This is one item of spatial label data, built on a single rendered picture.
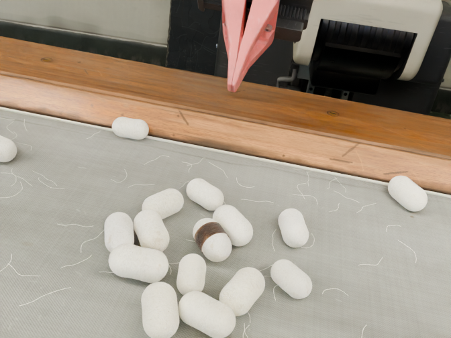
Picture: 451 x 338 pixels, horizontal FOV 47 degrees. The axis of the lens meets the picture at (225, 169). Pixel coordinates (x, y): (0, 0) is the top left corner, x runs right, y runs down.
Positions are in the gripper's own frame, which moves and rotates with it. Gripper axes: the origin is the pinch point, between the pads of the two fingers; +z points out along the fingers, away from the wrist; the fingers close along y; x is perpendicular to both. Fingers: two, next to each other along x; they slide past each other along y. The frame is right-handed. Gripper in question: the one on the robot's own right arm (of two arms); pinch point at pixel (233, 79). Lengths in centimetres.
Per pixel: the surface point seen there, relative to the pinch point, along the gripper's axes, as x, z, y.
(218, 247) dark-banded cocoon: -4.5, 14.4, 2.1
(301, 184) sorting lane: 4.6, 6.3, 7.5
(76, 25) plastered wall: 172, -96, -95
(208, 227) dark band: -3.9, 13.2, 1.1
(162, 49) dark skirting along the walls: 176, -95, -54
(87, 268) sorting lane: -5.0, 17.7, -5.8
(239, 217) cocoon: -2.8, 11.8, 3.0
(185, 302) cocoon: -8.0, 18.4, 1.2
